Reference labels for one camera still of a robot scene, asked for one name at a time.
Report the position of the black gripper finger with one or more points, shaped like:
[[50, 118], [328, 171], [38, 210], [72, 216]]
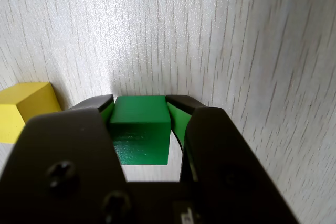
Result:
[[223, 161], [65, 142]]

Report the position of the yellow wooden cube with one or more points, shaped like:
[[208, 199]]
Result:
[[15, 103]]

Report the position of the green wooden cube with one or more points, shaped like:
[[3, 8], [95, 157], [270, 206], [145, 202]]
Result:
[[140, 129]]

